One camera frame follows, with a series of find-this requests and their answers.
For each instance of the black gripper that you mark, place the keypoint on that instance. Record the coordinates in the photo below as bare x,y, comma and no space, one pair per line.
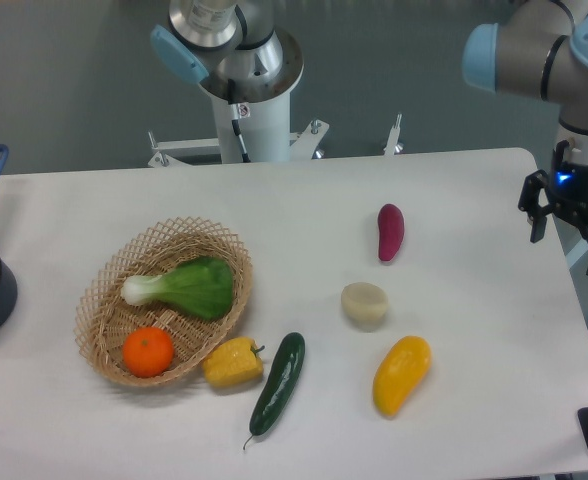
567,192

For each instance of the yellow mango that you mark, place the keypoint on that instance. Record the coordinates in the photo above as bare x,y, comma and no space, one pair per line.
401,371

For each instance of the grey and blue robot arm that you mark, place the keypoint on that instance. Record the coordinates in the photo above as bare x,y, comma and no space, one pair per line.
542,52

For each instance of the purple sweet potato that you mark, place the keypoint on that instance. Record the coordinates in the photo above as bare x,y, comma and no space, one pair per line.
391,228

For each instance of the beige round bun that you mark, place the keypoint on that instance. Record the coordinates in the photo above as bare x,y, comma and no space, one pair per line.
365,304

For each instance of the dark green cucumber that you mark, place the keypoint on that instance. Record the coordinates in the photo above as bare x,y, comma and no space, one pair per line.
280,385

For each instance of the yellow bell pepper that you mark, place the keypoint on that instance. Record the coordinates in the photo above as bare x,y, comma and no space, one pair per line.
234,362

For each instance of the green bok choy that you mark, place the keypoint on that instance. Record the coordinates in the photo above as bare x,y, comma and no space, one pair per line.
202,287

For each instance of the orange fruit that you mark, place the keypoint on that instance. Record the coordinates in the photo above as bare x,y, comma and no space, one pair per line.
148,352

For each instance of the woven wicker basket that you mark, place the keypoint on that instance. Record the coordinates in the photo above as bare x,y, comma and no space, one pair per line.
104,320

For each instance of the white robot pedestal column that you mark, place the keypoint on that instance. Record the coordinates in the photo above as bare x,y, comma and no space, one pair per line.
250,96

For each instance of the white metal base frame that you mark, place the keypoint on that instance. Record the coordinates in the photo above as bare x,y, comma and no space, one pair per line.
189,147

